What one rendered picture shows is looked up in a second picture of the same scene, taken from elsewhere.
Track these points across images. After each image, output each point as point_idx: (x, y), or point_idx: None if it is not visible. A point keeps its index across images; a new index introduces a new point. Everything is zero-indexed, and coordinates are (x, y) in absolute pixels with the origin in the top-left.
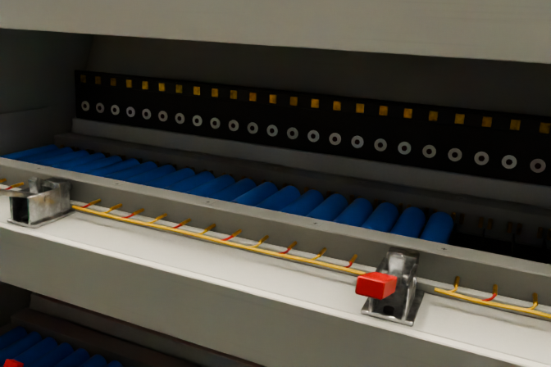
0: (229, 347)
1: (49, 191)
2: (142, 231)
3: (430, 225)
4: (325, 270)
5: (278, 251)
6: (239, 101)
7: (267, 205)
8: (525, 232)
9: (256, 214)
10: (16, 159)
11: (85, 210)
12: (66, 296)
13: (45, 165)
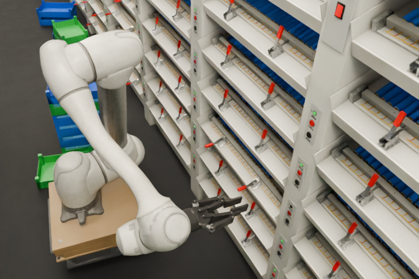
0: (240, 179)
1: (221, 141)
2: (234, 152)
3: None
4: (253, 174)
5: (249, 167)
6: None
7: (253, 155)
8: None
9: (247, 160)
10: (221, 120)
11: (227, 145)
12: (224, 159)
13: (224, 128)
